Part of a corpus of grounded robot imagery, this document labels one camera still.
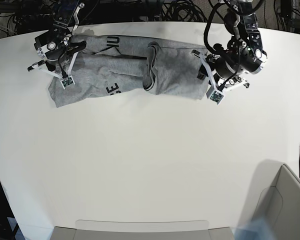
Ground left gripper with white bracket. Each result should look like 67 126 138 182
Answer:
192 42 268 104

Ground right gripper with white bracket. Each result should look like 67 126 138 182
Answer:
27 31 87 89

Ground grey T-shirt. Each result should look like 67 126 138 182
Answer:
48 34 208 107

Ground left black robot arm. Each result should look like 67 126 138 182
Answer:
192 0 268 104

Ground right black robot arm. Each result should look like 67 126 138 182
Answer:
27 0 87 89

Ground grey box at right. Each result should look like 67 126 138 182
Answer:
252 164 300 240

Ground grey box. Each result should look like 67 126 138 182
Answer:
252 164 300 240
50 219 235 240

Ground blue cloth at bottom right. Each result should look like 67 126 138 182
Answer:
234 218 274 240

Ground grey box at bottom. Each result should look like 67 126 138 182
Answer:
50 219 235 240

